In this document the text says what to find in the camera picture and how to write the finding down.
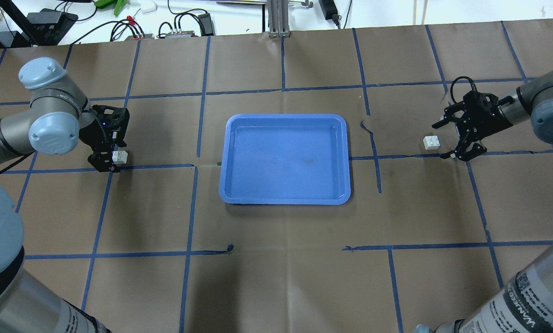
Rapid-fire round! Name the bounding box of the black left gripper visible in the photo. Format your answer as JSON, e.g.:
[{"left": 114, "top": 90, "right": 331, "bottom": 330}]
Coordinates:
[{"left": 78, "top": 105, "right": 130, "bottom": 173}]

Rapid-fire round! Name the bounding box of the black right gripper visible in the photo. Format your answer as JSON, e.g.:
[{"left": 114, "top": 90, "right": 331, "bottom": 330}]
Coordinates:
[{"left": 431, "top": 91, "right": 513, "bottom": 162}]

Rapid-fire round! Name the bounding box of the white building block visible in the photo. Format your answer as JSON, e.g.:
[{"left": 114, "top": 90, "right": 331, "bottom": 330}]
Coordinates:
[
  {"left": 112, "top": 150, "right": 128, "bottom": 165},
  {"left": 423, "top": 136, "right": 441, "bottom": 150}
]

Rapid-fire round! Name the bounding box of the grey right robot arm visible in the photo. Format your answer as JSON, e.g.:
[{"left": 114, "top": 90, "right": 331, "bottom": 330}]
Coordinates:
[{"left": 432, "top": 70, "right": 553, "bottom": 333}]

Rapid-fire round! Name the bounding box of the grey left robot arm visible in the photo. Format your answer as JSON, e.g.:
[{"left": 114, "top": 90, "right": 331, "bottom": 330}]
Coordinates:
[{"left": 0, "top": 57, "right": 130, "bottom": 333}]

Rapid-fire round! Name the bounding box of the blue plastic tray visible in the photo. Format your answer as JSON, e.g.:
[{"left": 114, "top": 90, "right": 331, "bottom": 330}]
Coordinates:
[{"left": 218, "top": 114, "right": 352, "bottom": 206}]

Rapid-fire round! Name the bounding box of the black power adapter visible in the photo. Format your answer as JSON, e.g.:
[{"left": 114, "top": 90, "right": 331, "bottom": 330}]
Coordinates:
[{"left": 319, "top": 0, "right": 341, "bottom": 28}]

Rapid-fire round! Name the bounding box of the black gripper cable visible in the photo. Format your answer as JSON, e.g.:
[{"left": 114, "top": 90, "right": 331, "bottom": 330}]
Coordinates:
[{"left": 450, "top": 76, "right": 477, "bottom": 109}]

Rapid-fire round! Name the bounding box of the black cable bundle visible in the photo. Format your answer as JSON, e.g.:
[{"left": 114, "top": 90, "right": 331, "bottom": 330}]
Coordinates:
[{"left": 157, "top": 12, "right": 215, "bottom": 38}]

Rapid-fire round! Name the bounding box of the aluminium extrusion post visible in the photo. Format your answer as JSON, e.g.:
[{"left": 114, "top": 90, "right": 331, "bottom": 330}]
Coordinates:
[{"left": 267, "top": 0, "right": 291, "bottom": 38}]

